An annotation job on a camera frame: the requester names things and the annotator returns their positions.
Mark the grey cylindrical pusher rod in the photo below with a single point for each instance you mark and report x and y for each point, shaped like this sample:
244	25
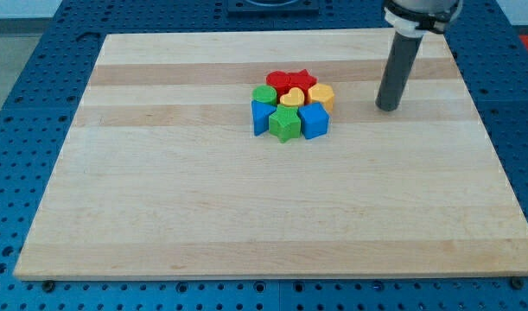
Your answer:
397	71

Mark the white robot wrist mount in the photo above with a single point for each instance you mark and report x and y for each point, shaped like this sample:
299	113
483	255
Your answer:
414	18

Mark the blue triangular block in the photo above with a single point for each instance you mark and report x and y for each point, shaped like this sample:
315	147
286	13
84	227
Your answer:
260	116

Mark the yellow heart block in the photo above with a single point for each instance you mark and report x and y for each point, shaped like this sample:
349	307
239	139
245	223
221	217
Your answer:
295	97

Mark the green star block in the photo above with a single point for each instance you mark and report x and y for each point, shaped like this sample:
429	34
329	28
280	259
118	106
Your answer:
284	123

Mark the blue cube block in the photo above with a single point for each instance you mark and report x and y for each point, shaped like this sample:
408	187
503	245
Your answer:
314	119

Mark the red star block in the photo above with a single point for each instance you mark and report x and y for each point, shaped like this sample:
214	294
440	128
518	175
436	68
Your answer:
302	80

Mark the green cylinder block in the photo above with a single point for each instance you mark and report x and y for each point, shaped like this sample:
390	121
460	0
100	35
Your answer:
265	94

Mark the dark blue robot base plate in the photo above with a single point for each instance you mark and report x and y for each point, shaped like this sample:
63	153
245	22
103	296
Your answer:
271	7

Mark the red cylinder block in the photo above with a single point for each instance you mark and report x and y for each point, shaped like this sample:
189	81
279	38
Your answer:
280	81

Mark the light wooden board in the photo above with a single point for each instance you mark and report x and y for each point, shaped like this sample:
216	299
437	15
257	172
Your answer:
161	177

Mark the yellow hexagon block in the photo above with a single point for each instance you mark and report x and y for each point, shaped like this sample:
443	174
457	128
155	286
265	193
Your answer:
323	94

